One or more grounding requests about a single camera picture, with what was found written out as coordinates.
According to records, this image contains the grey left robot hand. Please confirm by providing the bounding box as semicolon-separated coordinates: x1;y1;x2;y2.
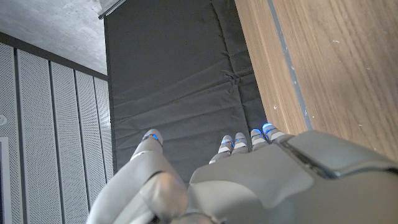
86;123;398;224

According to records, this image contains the black fabric backdrop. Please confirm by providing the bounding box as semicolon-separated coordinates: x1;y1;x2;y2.
103;0;269;185

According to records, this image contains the wooden table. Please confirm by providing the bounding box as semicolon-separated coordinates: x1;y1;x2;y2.
267;0;313;131

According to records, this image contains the metal backdrop top rail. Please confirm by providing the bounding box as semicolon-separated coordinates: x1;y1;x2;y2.
98;0;127;21

